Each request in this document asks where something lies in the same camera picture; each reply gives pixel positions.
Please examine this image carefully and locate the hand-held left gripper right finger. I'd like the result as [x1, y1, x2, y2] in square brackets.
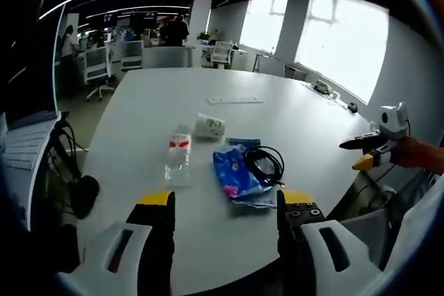
[275, 188, 369, 296]

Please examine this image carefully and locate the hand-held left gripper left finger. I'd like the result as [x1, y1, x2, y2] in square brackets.
[78, 190, 176, 296]

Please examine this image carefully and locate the black cable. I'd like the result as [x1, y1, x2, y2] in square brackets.
[244, 146, 286, 186]

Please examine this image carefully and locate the clear plastic water bottle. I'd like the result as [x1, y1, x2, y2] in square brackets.
[164, 123, 193, 187]

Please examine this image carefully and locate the blue plastic packet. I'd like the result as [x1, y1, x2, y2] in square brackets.
[212, 137, 279, 208]

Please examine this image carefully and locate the white paper cup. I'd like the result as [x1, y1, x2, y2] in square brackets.
[193, 112, 227, 139]

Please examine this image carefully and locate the white device on table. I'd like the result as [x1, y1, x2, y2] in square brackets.
[311, 79, 338, 96]

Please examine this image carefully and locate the black round base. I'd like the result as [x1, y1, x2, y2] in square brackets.
[67, 175, 101, 220]

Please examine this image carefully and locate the white table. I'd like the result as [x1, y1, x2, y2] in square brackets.
[71, 66, 410, 276]

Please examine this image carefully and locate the white power strip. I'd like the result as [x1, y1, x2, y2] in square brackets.
[207, 96, 264, 105]

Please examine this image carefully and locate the laptop computer at left edge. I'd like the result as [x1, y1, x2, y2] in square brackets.
[0, 110, 63, 231]

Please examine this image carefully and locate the white office chair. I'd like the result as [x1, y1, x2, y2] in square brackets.
[210, 40, 234, 69]
[119, 40, 144, 71]
[83, 47, 117, 102]

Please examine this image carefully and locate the black cables bundle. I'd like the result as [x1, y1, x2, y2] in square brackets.
[44, 111, 87, 214]

